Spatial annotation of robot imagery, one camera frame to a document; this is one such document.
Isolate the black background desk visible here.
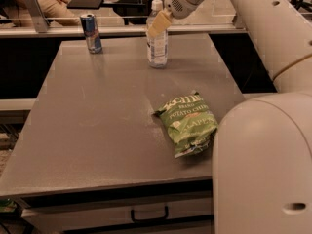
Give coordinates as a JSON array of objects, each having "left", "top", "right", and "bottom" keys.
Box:
[{"left": 67, "top": 0, "right": 153, "bottom": 25}]

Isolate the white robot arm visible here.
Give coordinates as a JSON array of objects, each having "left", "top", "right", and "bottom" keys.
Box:
[{"left": 151, "top": 0, "right": 312, "bottom": 234}]

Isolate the left metal barrier bracket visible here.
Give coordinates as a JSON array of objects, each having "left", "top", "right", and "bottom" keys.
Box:
[{"left": 24, "top": 0, "right": 49, "bottom": 33}]

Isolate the grey drawer with black handle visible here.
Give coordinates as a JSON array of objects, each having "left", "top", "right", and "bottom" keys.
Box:
[{"left": 22, "top": 197, "right": 214, "bottom": 234}]

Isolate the green potato chips bag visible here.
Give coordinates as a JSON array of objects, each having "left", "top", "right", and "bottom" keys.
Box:
[{"left": 154, "top": 92, "right": 218, "bottom": 158}]

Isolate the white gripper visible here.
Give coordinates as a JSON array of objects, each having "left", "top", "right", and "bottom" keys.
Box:
[{"left": 146, "top": 0, "right": 205, "bottom": 38}]

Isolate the seated person in background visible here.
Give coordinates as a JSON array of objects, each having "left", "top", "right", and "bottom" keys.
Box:
[{"left": 1, "top": 0, "right": 80, "bottom": 27}]

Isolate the clear blue plastic water bottle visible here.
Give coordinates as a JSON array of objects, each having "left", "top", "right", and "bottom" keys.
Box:
[{"left": 146, "top": 0, "right": 168, "bottom": 68}]

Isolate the glass barrier panel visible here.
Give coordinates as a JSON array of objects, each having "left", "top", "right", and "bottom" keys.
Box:
[{"left": 0, "top": 0, "right": 312, "bottom": 29}]

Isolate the blue silver redbull can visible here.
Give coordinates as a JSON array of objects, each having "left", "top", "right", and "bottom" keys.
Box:
[{"left": 80, "top": 14, "right": 102, "bottom": 54}]

